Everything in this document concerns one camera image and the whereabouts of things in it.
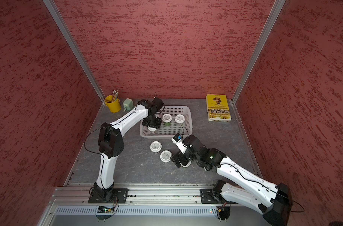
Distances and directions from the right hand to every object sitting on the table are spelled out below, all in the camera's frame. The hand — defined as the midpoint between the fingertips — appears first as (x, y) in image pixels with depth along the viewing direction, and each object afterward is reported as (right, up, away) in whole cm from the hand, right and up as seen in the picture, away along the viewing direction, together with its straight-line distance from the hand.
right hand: (177, 155), depth 74 cm
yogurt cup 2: (-7, +19, +24) cm, 32 cm away
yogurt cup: (-16, +13, +13) cm, 25 cm away
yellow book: (+33, +27, +37) cm, 57 cm away
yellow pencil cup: (-50, +28, +36) cm, 68 cm away
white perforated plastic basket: (-6, +10, +18) cm, 21 cm away
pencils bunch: (-47, +37, +29) cm, 66 cm away
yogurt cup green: (+5, -1, -10) cm, 11 cm away
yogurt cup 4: (-7, -3, +9) cm, 12 cm away
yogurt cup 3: (+2, +19, +24) cm, 30 cm away
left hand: (-17, +13, +17) cm, 27 cm away
